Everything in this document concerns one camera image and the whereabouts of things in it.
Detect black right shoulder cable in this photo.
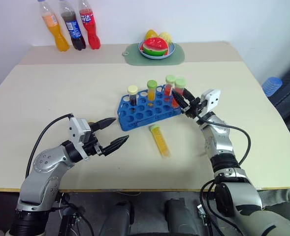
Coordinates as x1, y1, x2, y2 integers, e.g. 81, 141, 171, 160
199, 178, 226, 236

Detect green silicone mat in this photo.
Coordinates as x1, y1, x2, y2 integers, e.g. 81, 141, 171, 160
122, 42, 186, 66

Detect red soda bottle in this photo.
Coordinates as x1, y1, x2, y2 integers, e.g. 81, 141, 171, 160
78, 0, 102, 50

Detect red tube green cap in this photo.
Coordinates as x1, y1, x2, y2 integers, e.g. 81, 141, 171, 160
171, 77, 187, 109
163, 74, 176, 97

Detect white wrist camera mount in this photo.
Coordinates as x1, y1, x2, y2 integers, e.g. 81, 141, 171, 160
199, 88, 222, 112
67, 117, 92, 162

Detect blue bottle cap stack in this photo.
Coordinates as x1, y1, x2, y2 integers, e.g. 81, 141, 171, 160
261, 76, 284, 98

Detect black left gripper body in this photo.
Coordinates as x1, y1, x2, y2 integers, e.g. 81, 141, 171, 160
82, 121, 106, 157

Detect dark rounded shape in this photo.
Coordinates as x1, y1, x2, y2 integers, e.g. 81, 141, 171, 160
163, 197, 200, 236
101, 200, 133, 236

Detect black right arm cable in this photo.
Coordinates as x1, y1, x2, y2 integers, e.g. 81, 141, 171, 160
196, 117, 252, 165

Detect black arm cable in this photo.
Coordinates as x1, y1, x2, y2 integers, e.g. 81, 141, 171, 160
25, 113, 74, 178
196, 117, 252, 165

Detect blue test tube rack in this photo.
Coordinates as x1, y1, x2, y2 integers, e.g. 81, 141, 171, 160
116, 84, 185, 132

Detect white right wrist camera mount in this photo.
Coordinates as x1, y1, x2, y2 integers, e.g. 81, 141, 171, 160
199, 88, 222, 112

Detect orange tube green cap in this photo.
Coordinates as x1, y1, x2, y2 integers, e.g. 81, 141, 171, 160
146, 79, 158, 102

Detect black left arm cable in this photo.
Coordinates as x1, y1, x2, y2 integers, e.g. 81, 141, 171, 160
25, 113, 74, 178

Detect light blue plate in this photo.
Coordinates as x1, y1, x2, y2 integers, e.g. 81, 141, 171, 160
137, 40, 178, 60

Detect dark tube yellow cap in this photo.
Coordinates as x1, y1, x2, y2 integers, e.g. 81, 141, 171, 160
127, 85, 139, 107

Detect cola bottle blue label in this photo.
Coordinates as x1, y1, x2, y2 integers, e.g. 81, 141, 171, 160
58, 0, 87, 51

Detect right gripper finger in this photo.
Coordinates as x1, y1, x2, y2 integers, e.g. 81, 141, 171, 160
172, 91, 192, 113
183, 88, 197, 103

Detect toy watermelon slice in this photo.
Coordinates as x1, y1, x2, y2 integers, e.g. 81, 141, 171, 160
140, 37, 170, 57

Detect orange soda bottle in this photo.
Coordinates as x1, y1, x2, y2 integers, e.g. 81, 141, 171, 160
37, 0, 70, 52

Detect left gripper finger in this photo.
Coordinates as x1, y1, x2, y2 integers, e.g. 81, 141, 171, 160
93, 118, 117, 131
102, 134, 130, 157

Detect pale yellow toy fruit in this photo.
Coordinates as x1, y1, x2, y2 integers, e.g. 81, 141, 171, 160
158, 31, 173, 45

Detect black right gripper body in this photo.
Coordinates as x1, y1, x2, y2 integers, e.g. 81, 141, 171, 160
184, 97, 208, 120

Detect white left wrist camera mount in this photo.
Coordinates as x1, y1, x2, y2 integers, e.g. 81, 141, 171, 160
67, 117, 92, 162

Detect black cables under table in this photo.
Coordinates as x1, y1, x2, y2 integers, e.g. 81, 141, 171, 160
51, 193, 97, 236

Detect yellow tube green cap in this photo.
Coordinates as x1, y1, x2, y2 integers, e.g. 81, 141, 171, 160
149, 124, 173, 159

